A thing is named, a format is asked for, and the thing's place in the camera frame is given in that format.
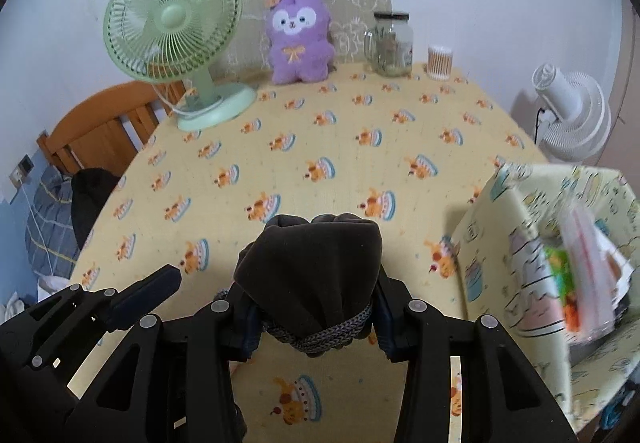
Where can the glass jar with black lid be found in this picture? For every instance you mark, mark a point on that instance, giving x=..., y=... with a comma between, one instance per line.
x=395, y=43

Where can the white floor fan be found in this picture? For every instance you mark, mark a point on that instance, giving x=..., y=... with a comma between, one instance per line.
x=575, y=113

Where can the black cloth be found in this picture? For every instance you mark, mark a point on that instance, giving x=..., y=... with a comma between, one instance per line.
x=92, y=198

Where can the blue plaid bedding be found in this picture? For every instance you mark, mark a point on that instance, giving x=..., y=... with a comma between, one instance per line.
x=47, y=218

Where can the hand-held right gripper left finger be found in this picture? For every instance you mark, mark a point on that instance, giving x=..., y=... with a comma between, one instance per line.
x=245, y=328

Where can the green desk fan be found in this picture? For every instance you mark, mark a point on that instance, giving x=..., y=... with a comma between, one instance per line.
x=172, y=18

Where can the wall socket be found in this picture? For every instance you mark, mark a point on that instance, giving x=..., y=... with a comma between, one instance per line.
x=22, y=169

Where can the cotton swab container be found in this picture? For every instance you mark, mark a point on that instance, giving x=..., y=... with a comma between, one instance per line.
x=440, y=63

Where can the white cloth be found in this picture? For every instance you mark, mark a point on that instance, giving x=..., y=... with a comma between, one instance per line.
x=20, y=303

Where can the purple plush toy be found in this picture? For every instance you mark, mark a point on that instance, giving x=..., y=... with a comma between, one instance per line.
x=300, y=43

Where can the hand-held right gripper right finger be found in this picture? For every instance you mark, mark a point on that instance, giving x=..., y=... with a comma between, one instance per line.
x=385, y=323

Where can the blue cloth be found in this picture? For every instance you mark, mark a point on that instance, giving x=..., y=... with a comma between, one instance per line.
x=610, y=418

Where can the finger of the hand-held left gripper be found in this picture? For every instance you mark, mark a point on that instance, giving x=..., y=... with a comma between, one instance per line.
x=145, y=293

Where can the orange wooden chair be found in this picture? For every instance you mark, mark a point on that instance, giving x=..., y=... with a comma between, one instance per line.
x=100, y=123

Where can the yellow cartoon gift bag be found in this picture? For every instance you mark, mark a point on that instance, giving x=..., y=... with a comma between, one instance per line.
x=505, y=263

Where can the yellow printed tablecloth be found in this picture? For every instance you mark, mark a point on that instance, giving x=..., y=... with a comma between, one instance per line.
x=350, y=133

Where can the clear plastic packet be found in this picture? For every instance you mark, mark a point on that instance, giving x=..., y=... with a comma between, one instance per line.
x=590, y=248

